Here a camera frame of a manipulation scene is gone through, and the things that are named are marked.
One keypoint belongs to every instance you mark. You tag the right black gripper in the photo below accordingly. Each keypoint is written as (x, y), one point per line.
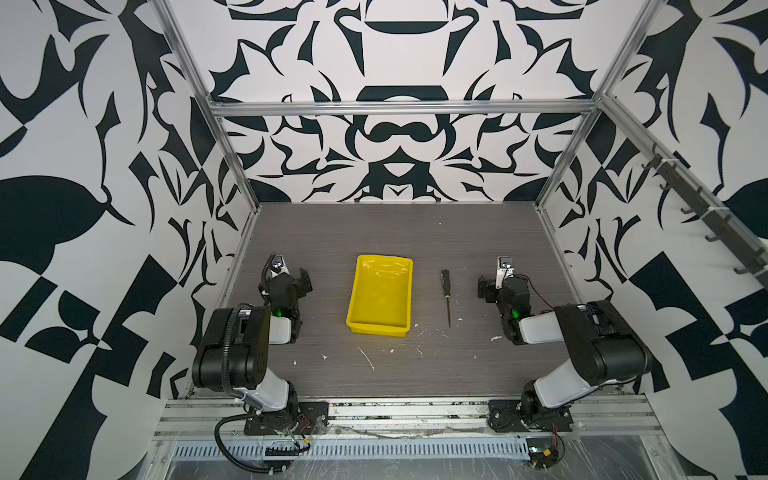
(491, 293)

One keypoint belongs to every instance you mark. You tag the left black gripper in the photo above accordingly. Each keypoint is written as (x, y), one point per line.
(300, 284)

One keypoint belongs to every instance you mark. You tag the black yellow screwdriver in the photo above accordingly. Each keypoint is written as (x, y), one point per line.
(446, 288)

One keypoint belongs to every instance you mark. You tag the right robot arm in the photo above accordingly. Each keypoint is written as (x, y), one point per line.
(602, 348)

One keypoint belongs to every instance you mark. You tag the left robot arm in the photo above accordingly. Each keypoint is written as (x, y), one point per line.
(232, 357)

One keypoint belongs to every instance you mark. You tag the yellow plastic bin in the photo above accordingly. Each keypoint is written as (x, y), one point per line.
(381, 300)

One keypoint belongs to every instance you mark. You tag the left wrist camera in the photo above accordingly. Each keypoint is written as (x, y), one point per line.
(274, 266)

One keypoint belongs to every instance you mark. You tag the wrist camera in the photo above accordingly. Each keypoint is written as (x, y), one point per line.
(274, 266)
(504, 269)

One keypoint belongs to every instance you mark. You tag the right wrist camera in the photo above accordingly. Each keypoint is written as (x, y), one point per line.
(504, 269)

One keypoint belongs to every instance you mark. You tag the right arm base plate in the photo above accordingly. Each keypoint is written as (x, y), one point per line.
(517, 416)

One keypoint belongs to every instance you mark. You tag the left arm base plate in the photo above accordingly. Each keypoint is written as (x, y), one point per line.
(299, 418)

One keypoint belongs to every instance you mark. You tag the white slotted cable duct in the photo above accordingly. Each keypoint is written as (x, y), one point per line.
(515, 449)

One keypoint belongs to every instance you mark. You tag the aluminium frame crossbar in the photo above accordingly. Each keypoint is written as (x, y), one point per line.
(416, 107)

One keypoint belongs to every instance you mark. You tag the black wall hook rack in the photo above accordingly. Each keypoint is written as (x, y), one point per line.
(701, 204)

